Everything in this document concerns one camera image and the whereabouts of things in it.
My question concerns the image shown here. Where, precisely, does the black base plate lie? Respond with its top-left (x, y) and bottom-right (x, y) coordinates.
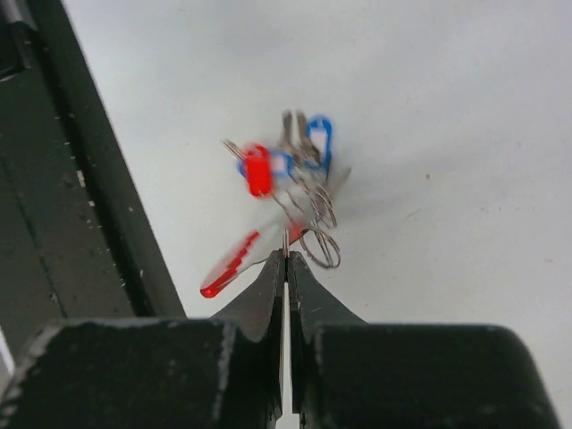
top-left (1, 1), bottom-right (183, 354)

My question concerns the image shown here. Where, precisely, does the red handled keyring holder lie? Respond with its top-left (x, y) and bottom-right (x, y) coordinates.
top-left (199, 167), bottom-right (351, 299)

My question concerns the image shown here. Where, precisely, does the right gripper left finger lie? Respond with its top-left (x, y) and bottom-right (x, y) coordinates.
top-left (1, 251), bottom-right (286, 428)

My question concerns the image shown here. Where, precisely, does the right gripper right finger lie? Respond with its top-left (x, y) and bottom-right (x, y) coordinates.
top-left (288, 252), bottom-right (560, 428)

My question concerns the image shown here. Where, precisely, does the blue tagged key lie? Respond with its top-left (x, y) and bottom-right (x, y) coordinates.
top-left (273, 110), bottom-right (333, 177)

